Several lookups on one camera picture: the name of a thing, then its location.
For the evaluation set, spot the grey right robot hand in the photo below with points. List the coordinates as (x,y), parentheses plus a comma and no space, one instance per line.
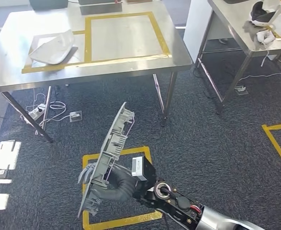
(125,187)

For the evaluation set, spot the grey plastic wheel hubcap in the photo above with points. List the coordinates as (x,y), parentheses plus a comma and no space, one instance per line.
(114,139)

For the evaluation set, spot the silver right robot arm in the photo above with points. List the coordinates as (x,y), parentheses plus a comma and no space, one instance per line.
(214,220)

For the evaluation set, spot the stainless steel workbench table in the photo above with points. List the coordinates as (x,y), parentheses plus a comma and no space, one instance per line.
(123,35)

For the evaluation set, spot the yellow workbench tape outline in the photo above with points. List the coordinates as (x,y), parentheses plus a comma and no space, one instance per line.
(87,41)

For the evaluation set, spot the white curved plastic part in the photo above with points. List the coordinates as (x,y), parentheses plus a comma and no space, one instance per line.
(51,47)

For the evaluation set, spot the yellow floor tape square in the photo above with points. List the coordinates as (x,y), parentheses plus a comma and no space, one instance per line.
(131,219)
(275,144)

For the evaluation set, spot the metal floor socket plate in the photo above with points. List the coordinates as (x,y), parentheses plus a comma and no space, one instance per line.
(241,89)
(75,116)
(0,172)

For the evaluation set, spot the white power strip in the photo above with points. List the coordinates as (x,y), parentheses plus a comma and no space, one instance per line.
(37,111)

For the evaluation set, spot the tall white panel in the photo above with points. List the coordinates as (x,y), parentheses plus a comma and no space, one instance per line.
(195,28)

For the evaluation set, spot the black rectangular case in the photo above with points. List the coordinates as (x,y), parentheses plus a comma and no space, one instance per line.
(47,3)

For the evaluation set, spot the black foam tray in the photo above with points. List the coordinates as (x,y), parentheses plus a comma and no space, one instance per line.
(235,1)

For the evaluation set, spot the white black VR headset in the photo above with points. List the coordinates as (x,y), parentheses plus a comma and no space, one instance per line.
(258,12)

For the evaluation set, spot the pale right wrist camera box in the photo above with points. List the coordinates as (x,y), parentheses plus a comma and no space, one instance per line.
(137,168)

